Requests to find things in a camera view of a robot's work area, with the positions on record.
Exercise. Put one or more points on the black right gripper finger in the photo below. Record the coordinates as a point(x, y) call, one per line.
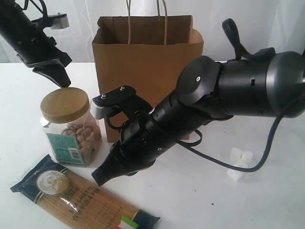
point(121, 161)

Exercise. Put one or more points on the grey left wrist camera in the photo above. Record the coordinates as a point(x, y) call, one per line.
point(55, 22)

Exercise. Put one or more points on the clear jar gold lid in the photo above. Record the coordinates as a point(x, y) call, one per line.
point(74, 135)

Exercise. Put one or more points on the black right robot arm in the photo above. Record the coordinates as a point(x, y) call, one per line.
point(206, 91)

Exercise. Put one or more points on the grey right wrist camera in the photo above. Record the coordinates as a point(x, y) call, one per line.
point(102, 105)

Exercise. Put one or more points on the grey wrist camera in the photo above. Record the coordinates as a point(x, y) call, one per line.
point(102, 105)
point(55, 22)

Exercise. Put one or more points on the brown paper bag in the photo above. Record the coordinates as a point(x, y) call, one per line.
point(147, 53)

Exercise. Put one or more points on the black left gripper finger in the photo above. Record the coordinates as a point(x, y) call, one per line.
point(55, 73)

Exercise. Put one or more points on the white backdrop curtain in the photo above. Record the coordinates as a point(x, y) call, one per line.
point(256, 28)

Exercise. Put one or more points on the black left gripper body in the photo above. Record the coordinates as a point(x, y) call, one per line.
point(33, 47)

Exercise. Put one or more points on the spaghetti packet dark blue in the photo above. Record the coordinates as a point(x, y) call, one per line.
point(77, 202)

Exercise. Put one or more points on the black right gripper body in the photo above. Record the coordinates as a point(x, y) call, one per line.
point(154, 129)

